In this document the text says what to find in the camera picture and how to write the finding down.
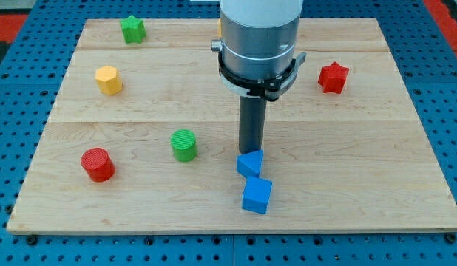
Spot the yellow block behind arm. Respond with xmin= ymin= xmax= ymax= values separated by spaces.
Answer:
xmin=217 ymin=18 xmax=222 ymax=38

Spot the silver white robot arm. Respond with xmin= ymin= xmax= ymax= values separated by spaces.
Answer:
xmin=211 ymin=0 xmax=306 ymax=101

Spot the red star block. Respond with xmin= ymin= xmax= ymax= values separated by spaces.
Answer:
xmin=318 ymin=61 xmax=350 ymax=94

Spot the green star block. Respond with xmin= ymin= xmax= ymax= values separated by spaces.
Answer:
xmin=120 ymin=15 xmax=146 ymax=44

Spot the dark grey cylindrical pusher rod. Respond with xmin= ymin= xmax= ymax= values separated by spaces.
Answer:
xmin=239 ymin=97 xmax=266 ymax=154

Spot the blue triangle block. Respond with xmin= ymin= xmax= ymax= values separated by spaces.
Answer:
xmin=236 ymin=149 xmax=264 ymax=178

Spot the green cylinder block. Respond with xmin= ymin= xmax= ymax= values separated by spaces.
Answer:
xmin=170 ymin=129 xmax=197 ymax=162

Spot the blue cube block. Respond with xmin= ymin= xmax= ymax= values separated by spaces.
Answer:
xmin=242 ymin=177 xmax=272 ymax=214

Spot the light wooden board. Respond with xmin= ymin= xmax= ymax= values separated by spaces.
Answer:
xmin=7 ymin=18 xmax=457 ymax=236

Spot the yellow hexagon block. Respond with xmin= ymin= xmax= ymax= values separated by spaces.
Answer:
xmin=95 ymin=65 xmax=123 ymax=95

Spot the red cylinder block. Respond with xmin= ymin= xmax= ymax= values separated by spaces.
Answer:
xmin=81 ymin=147 xmax=115 ymax=183

